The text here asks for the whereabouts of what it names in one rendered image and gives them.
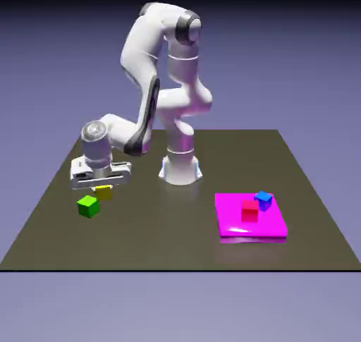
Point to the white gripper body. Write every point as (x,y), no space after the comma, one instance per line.
(118,175)

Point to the small yellow cube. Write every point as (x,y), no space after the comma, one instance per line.
(103,193)

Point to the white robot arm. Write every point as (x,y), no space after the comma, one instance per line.
(146,60)

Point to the small green cube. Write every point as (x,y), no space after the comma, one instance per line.
(88,206)

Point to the small red cube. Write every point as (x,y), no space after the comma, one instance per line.
(250,211)

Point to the small blue cube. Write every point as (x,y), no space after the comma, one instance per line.
(264,199)

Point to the large magenta box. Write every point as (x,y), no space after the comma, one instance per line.
(234,220)

